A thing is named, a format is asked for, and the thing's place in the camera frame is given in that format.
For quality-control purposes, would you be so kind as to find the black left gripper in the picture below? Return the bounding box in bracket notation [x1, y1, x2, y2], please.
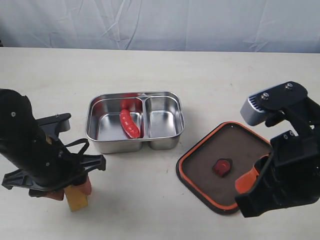
[1, 139, 106, 201]

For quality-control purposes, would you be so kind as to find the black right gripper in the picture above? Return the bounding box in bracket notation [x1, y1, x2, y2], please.
[235, 97, 320, 218]

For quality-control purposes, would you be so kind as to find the yellow toy cheese wedge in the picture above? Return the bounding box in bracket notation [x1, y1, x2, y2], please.
[64, 186, 89, 212]

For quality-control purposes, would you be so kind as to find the dark transparent lunch box lid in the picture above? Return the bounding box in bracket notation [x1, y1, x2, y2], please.
[176, 121, 272, 216]

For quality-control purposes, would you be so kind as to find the red toy sausage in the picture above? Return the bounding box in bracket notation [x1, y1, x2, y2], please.
[119, 109, 140, 139]

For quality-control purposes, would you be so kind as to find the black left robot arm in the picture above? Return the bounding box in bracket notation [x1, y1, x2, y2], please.
[0, 89, 106, 201]

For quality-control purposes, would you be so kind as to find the steel two-compartment lunch box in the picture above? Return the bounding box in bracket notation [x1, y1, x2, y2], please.
[85, 91, 185, 154]

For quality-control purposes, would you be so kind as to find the blue-grey backdrop cloth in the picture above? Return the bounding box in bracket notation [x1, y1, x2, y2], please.
[0, 0, 320, 53]

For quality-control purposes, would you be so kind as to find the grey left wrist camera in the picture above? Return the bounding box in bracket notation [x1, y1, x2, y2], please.
[36, 113, 72, 133]

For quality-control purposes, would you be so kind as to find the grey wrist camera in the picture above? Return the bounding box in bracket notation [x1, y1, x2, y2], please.
[240, 81, 308, 126]
[36, 113, 72, 133]

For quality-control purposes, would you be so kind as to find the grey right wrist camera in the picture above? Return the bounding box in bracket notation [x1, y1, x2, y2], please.
[240, 81, 308, 126]

